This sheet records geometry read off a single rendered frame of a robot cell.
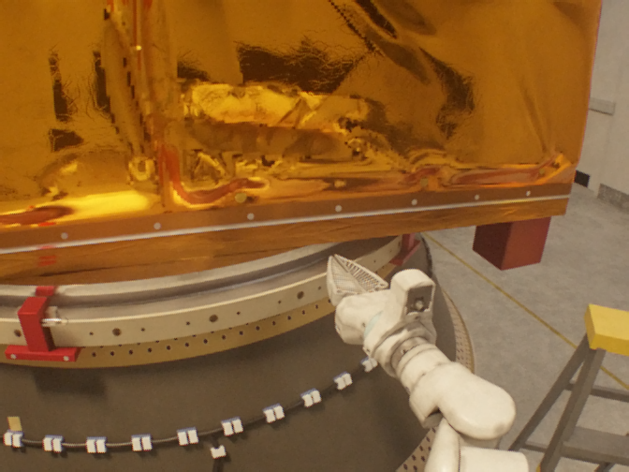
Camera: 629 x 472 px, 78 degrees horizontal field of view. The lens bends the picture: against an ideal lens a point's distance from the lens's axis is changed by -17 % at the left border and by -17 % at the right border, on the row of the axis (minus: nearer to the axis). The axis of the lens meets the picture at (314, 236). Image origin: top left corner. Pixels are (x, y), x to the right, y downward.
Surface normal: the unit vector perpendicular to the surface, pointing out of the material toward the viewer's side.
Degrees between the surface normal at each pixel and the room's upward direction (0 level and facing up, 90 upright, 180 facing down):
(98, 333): 90
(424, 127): 90
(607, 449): 0
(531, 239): 90
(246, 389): 62
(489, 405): 2
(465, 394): 10
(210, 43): 87
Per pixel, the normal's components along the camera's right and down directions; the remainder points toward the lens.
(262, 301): 0.54, 0.36
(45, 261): 0.33, 0.39
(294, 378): 0.53, -0.11
